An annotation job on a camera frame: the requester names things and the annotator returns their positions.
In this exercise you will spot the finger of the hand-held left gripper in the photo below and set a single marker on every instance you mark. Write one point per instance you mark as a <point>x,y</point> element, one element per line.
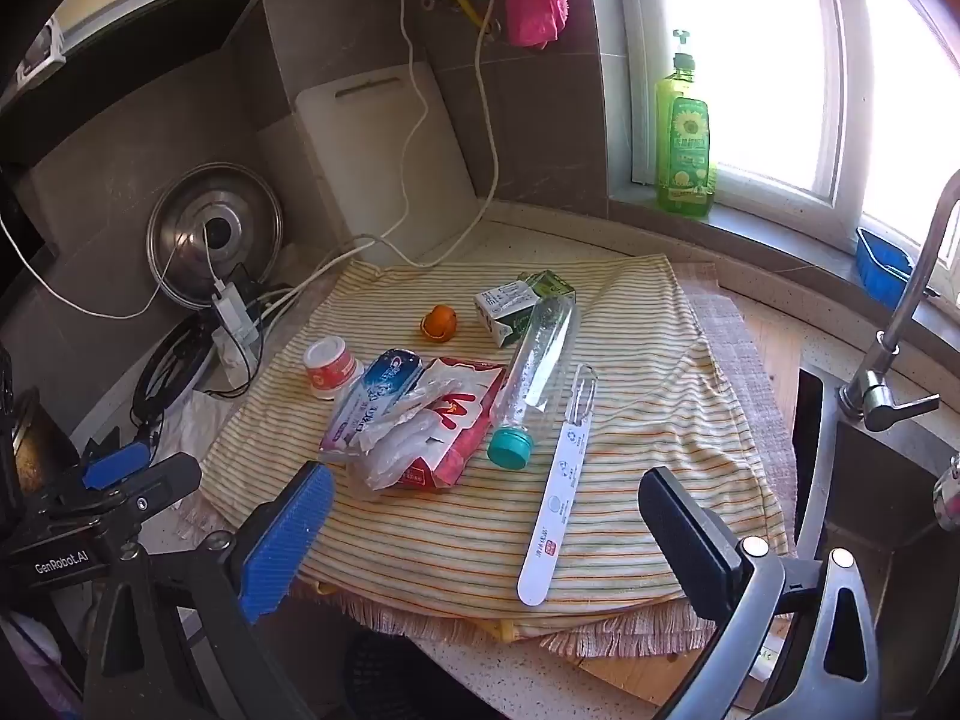
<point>112,465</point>
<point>165,484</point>

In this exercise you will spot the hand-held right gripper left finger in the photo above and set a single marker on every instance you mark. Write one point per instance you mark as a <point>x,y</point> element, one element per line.
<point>289,540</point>

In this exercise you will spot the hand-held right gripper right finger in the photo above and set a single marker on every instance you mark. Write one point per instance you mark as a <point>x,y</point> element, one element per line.
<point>675,532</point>

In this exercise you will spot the long white toothbrush package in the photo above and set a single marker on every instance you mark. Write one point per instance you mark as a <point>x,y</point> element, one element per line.
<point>559,495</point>

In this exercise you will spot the clear plastic bag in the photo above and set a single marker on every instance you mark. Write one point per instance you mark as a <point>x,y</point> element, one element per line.
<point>397,450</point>

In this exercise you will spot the blue toothpaste tube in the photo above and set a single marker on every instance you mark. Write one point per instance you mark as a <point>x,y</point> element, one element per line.
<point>367,397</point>

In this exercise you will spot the blue mesh basket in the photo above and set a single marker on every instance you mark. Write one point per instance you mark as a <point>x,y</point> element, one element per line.
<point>390,675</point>

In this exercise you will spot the small white red cup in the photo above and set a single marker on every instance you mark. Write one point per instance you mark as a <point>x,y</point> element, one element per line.
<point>330,371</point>

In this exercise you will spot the clear bottle with teal cap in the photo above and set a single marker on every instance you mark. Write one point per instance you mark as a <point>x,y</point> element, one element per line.
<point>536,367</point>

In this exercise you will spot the red white paper packet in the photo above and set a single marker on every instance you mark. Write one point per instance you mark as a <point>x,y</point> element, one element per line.
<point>472,405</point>

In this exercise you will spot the orange bottle cap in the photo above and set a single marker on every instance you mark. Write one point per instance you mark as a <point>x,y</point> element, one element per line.
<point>439,322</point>

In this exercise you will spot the green white drink carton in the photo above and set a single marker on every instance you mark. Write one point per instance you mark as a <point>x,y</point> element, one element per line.
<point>510,315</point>

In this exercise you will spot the dark metal pot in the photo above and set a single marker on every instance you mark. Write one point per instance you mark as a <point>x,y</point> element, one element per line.
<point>41,450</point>

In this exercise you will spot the striped yellow cloth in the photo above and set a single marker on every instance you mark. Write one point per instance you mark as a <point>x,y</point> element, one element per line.
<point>450,540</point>

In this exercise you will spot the white power strip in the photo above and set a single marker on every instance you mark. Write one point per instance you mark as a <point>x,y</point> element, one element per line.
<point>232,311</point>

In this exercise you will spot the plain yellow cloth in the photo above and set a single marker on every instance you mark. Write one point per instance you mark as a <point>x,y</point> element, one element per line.
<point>508,628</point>

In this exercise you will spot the steel sink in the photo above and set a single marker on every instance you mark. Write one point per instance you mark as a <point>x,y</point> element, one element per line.
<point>900,510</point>

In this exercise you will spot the steel faucet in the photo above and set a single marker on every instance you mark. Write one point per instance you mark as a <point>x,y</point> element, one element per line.
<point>885,390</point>

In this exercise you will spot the steel pot lid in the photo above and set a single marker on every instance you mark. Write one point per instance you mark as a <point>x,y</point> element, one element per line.
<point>240,195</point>

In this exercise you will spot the blue plastic container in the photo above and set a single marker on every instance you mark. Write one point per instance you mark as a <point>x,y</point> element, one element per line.
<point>877,266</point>

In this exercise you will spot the green dish soap bottle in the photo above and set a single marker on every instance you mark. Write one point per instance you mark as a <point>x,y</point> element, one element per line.
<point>682,165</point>

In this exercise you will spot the white cutting board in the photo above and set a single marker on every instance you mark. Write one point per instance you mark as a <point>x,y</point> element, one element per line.
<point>375,165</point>

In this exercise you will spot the pink hanging cloth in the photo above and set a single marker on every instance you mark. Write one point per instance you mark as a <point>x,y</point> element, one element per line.
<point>536,7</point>

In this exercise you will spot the white window frame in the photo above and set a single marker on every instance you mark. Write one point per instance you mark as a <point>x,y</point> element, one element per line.
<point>844,90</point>

